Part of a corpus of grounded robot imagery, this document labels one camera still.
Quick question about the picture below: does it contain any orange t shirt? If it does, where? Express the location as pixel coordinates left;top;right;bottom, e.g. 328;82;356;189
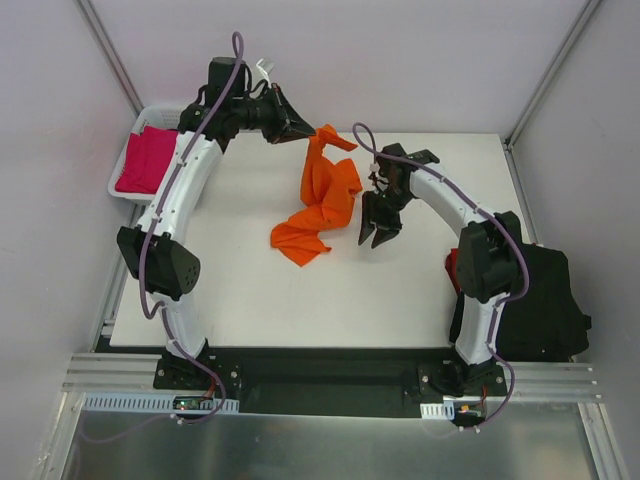
270;124;362;267

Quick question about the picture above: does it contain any white plastic basket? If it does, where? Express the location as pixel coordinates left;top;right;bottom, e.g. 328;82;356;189
108;105;183;204

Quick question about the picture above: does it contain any pink t shirt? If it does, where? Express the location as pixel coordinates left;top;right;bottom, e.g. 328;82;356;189
115;126;178;195

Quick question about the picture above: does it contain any black t shirt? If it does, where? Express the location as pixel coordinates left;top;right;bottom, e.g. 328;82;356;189
448;242;592;361

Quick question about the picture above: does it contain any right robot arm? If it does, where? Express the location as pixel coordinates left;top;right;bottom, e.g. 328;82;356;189
358;143;529;397

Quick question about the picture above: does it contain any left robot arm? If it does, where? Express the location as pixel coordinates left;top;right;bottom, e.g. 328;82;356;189
117;57;315;393

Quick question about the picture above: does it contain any red t shirt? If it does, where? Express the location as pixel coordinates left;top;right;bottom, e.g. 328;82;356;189
445;248;461;295

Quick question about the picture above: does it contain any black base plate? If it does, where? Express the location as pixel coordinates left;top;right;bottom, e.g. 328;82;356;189
153;347;507;418

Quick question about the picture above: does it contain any right white cable duct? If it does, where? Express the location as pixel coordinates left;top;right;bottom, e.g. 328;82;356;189
420;401;455;421

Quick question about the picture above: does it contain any white cable duct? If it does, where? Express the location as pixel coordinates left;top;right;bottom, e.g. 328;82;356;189
84;393;239;415
420;401;455;421

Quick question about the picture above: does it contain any left aluminium frame post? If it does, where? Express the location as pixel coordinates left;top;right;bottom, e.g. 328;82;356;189
73;0;144;115

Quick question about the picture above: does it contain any aluminium frame post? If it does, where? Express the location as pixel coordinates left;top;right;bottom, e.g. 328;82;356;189
502;0;606;149
73;0;144;115

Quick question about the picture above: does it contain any right aluminium frame post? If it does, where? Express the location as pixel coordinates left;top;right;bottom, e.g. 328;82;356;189
502;0;606;149

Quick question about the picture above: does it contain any left white cable duct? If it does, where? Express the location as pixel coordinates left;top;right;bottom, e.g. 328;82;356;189
84;393;239;415

